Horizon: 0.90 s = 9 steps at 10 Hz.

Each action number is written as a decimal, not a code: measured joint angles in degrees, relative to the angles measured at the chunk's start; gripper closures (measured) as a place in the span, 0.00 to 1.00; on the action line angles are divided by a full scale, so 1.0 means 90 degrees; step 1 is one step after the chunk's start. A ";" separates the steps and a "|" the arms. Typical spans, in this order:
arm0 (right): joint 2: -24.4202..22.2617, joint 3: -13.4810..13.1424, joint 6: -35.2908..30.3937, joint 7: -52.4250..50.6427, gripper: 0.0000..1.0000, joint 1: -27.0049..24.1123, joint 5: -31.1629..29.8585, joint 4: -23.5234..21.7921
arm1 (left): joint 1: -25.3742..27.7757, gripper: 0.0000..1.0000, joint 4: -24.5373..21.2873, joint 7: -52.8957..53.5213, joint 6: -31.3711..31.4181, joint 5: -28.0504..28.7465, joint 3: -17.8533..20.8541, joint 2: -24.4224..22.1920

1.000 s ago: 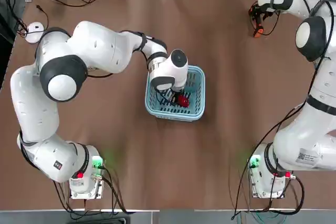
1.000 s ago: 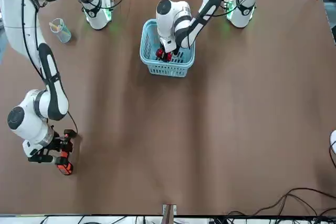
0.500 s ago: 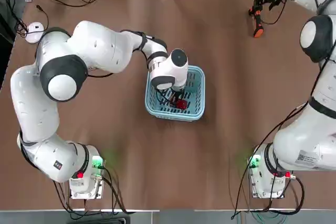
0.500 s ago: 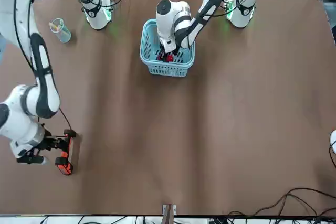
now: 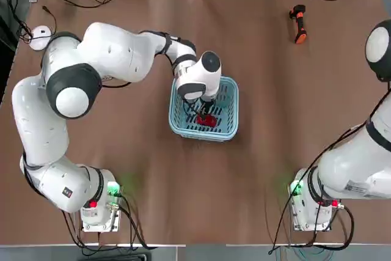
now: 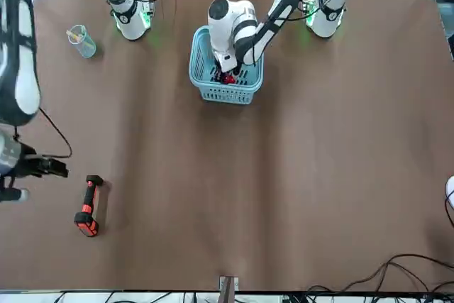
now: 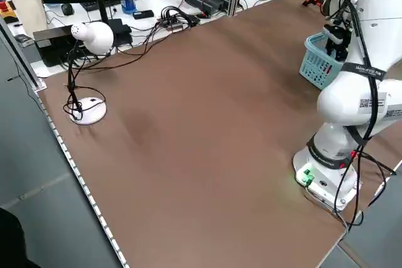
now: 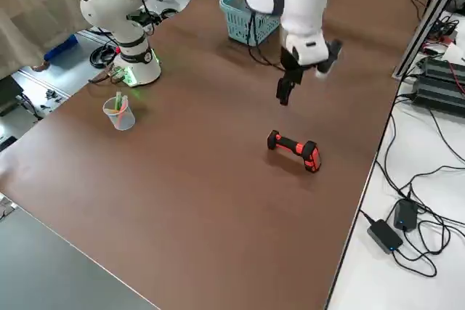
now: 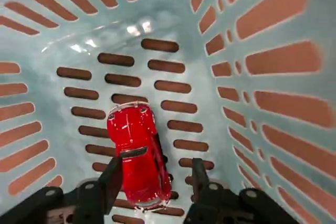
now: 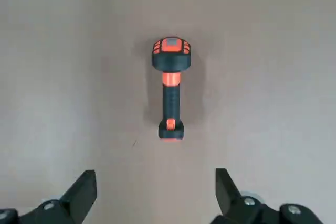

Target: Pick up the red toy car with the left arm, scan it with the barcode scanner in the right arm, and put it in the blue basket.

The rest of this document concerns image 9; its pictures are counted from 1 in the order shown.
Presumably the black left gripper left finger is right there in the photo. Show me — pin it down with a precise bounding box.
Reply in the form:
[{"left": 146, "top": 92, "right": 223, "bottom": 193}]
[{"left": 0, "top": 156, "right": 124, "bottom": 224}]

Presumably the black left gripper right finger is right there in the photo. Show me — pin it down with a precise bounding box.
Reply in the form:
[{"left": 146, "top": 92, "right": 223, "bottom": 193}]
[{"left": 184, "top": 157, "right": 298, "bottom": 224}]

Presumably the red toy car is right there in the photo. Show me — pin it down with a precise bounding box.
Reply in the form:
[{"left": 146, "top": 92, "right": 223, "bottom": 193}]
[{"left": 106, "top": 101, "right": 175, "bottom": 212}]

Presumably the light blue plastic basket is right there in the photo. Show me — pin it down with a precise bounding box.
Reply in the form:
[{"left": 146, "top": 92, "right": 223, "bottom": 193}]
[{"left": 0, "top": 0, "right": 336, "bottom": 224}]

